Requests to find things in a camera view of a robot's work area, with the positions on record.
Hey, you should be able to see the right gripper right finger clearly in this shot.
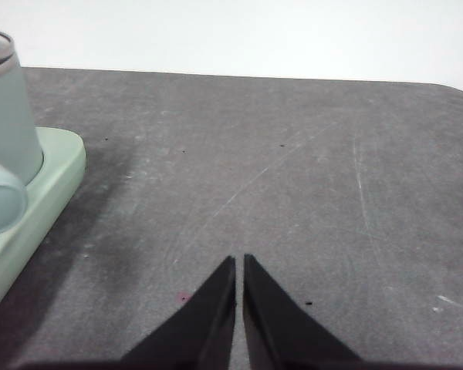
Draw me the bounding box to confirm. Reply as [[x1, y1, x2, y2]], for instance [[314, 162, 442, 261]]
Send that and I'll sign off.
[[242, 253, 463, 370]]

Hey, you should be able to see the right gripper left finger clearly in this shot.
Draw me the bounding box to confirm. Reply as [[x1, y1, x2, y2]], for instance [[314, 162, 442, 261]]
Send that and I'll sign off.
[[22, 254, 237, 370]]

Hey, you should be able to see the mint green steamer pot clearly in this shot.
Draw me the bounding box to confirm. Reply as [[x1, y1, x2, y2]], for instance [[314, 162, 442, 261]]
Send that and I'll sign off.
[[0, 29, 46, 237]]

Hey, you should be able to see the mint green breakfast cooker base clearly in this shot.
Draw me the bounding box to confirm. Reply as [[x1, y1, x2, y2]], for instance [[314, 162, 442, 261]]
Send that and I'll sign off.
[[0, 126, 87, 317]]

